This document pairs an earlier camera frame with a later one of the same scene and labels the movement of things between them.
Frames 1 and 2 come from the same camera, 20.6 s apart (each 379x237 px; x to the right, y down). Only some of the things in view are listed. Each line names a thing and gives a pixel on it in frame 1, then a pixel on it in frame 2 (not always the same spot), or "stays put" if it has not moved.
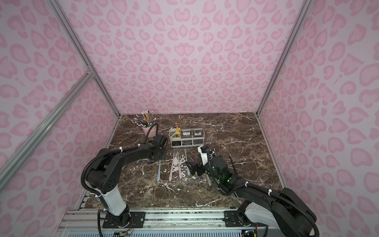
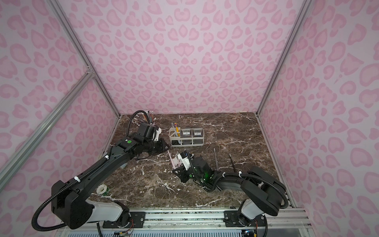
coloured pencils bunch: (146, 120) stays put
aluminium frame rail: (163, 221) stays put
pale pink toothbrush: (171, 170) -> (171, 159)
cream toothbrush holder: (186, 137) stays put
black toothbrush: (230, 155) stays put
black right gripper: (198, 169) -> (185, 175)
